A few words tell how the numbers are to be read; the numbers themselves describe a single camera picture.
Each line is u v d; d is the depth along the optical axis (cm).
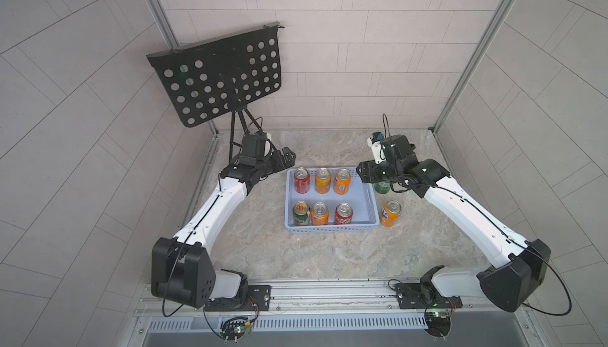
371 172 66
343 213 79
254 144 60
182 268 39
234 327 68
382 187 92
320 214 79
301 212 79
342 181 89
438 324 68
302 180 89
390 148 56
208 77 70
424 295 64
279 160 71
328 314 70
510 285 42
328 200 97
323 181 89
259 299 71
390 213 79
